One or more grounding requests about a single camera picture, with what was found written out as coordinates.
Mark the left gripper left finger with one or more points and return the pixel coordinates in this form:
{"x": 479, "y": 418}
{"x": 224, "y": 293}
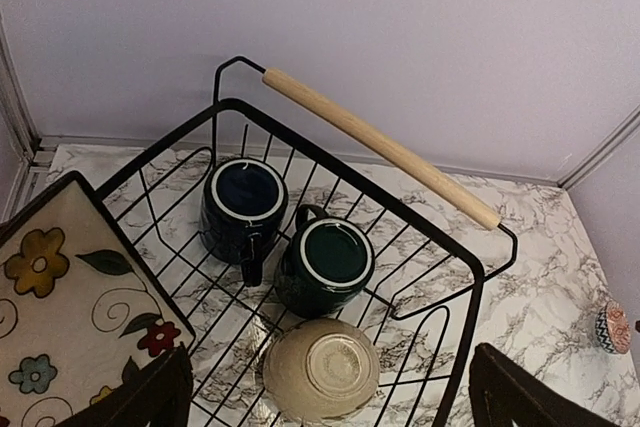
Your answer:
{"x": 157, "y": 395}

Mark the blue zigzag patterned bowl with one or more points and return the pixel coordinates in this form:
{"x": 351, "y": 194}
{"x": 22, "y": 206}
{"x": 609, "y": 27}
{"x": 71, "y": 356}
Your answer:
{"x": 612, "y": 329}

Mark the dark green mug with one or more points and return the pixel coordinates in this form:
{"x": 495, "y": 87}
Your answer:
{"x": 327, "y": 263}

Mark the aluminium corner post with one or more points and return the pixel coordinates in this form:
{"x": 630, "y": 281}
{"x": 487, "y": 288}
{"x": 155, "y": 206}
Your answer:
{"x": 603, "y": 151}
{"x": 25, "y": 162}

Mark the right aluminium corner post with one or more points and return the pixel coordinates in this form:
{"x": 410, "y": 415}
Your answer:
{"x": 603, "y": 151}

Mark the left aluminium corner post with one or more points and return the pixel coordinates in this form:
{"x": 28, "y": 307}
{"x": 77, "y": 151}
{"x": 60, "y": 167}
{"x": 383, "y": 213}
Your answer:
{"x": 25, "y": 162}

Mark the beige ceramic bowl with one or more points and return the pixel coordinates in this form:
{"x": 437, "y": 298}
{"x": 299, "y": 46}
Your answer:
{"x": 321, "y": 371}

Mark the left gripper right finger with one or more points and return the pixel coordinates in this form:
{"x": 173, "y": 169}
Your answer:
{"x": 504, "y": 394}

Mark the dark blue mug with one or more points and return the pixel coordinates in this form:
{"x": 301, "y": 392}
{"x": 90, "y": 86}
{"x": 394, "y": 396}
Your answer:
{"x": 243, "y": 204}

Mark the square floral ceramic plate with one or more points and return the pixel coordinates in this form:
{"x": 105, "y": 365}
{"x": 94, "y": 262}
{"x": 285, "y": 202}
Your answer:
{"x": 81, "y": 312}

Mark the black wire dish rack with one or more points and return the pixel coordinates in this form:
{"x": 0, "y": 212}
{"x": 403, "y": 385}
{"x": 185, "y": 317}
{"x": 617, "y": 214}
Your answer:
{"x": 420, "y": 309}

